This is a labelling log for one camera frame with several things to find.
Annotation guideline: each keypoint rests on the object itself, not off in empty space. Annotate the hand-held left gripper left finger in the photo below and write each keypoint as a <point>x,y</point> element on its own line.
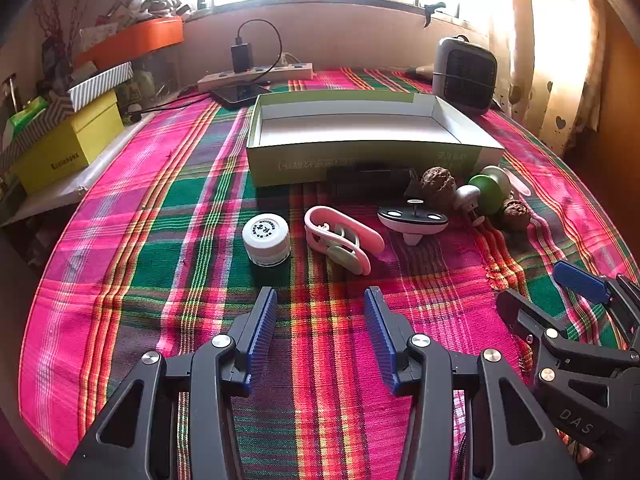
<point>265,330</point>

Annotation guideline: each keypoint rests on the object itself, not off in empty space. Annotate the black charger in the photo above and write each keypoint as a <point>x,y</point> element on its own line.
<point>241,57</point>

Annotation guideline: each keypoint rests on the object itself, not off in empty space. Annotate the shallow cardboard box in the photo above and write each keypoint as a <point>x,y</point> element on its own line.
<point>360,125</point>

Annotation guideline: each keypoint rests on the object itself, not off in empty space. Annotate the white power strip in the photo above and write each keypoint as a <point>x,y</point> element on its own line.
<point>280,73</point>

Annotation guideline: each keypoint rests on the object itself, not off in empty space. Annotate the white round jar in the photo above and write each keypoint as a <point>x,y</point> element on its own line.
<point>265,240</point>

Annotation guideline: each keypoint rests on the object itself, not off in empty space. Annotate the small white mushroom-shaped gadget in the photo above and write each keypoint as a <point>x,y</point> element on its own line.
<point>466,197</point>

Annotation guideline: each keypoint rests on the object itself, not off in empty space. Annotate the green tissue pack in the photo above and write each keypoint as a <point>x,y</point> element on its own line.
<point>30,112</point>

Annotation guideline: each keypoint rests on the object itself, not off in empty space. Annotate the pink green clip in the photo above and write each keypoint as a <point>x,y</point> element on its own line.
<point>350,231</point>

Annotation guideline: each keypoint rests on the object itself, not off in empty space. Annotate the striped box lid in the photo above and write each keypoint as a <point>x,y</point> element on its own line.
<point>100,85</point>

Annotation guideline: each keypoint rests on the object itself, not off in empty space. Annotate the green white spool-shaped tool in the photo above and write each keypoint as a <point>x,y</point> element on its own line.
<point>487,194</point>

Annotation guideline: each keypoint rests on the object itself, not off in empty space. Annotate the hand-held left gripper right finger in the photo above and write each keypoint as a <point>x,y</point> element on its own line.
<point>377,330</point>

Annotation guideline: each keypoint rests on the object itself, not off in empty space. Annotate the grey striped box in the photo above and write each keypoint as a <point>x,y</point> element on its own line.
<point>35,132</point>

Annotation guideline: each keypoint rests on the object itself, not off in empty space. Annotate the pink green plaid blanket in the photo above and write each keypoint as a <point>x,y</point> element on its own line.
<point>175,270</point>

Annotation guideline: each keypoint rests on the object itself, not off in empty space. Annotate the heart print curtain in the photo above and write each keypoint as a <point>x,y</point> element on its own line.
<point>550,60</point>

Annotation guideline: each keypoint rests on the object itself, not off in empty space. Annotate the black white oval gadget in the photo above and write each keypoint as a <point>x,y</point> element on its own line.
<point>410,222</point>

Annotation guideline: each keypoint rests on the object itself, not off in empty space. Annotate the brown walnut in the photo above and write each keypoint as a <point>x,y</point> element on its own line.
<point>437,185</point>
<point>515,214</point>

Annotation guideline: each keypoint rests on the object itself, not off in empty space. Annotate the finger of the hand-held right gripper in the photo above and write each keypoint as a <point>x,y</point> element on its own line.
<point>530,317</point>
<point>580,280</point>

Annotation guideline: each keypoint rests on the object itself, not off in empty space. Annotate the yellow box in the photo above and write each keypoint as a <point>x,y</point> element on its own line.
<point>65,150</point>

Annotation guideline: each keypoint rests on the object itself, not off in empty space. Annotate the black phone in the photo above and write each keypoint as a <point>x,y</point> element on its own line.
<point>240,94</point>

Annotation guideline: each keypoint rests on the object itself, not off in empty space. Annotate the dark window hook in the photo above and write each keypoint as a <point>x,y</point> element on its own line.
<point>429,10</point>

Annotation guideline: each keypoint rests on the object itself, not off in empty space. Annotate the glass tank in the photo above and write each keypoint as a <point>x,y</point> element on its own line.
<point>160,70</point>

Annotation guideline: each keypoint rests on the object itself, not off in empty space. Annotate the orange tray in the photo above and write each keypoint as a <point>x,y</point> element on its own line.
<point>140,35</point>

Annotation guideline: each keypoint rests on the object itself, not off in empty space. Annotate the grey space heater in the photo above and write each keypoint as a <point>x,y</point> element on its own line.
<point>465,75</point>

